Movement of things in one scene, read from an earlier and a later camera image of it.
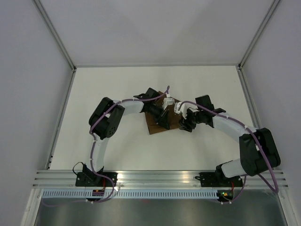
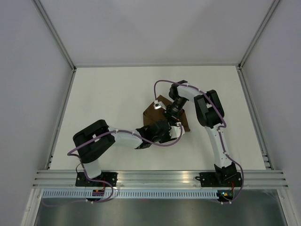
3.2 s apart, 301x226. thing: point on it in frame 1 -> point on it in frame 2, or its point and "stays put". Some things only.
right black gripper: x=185 y=122 -> x=173 y=116
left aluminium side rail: x=61 y=118 stays put
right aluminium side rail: x=249 y=97 stays put
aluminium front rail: x=111 y=181 stays put
